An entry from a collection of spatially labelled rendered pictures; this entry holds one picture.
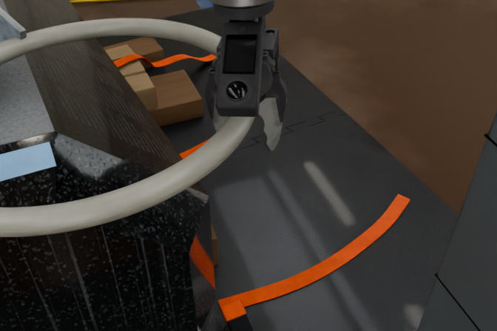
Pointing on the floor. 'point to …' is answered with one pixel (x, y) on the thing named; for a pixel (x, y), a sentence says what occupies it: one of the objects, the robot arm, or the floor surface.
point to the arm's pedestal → (470, 256)
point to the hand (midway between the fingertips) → (248, 145)
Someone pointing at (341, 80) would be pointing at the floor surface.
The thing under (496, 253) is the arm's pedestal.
